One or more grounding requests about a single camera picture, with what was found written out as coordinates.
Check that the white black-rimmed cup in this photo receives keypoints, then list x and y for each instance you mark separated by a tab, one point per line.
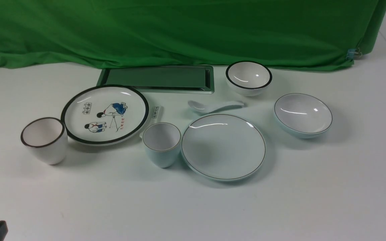
46	138

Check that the pale blue cup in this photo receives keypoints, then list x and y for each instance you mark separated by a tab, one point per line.
162	143

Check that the pale blue ceramic spoon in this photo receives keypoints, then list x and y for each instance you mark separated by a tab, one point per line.
203	109

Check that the pale blue shallow bowl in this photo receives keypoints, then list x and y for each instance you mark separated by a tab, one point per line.
302	115

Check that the white black-rimmed illustrated plate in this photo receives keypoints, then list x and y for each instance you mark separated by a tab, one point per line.
105	115

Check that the white printed ceramic spoon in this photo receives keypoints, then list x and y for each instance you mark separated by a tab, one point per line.
154	117

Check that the pale blue flat plate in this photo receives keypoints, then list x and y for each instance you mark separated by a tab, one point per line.
223	147

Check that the white black-rimmed bowl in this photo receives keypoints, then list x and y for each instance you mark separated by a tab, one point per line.
248	78

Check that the green backdrop cloth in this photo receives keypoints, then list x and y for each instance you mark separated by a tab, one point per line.
305	35

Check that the blue binder clip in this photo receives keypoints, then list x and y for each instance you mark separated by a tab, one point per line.
353	54

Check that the metal table cable hatch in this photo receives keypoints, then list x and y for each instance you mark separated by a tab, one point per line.
162	79

